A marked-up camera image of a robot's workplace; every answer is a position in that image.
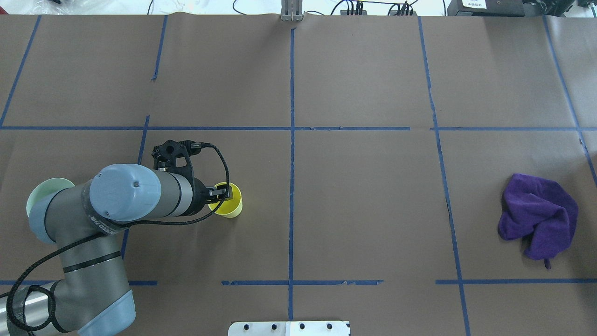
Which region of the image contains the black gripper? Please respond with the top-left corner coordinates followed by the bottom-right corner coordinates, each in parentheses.
top-left (190, 178), bottom-right (233, 215)

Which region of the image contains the yellow plastic cup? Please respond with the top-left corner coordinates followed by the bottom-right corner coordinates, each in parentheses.
top-left (207, 182), bottom-right (243, 218)

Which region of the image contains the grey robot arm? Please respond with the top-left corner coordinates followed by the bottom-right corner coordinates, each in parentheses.
top-left (1, 164), bottom-right (236, 336)

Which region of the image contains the black equipment box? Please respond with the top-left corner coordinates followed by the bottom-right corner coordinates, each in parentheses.
top-left (447, 0), bottom-right (576, 18)

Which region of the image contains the pale green bowl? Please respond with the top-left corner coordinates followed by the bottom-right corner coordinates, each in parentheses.
top-left (26, 178), bottom-right (75, 217)

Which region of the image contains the clear plastic bag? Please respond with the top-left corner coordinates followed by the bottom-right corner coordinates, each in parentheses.
top-left (27, 0), bottom-right (115, 15)

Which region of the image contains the power strip with plugs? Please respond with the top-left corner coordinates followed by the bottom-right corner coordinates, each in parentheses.
top-left (330, 0), bottom-right (417, 16)

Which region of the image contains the purple crumpled cloth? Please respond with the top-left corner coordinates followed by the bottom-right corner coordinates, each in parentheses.
top-left (497, 174), bottom-right (579, 270)

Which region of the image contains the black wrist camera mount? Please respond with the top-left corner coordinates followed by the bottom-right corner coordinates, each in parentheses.
top-left (151, 140), bottom-right (202, 183)

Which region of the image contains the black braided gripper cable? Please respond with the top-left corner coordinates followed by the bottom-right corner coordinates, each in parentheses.
top-left (7, 142), bottom-right (231, 333)

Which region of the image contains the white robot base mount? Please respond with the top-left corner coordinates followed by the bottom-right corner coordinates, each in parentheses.
top-left (228, 321), bottom-right (351, 336)

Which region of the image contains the aluminium extrusion post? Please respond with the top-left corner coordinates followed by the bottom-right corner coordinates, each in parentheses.
top-left (281, 0), bottom-right (304, 22)

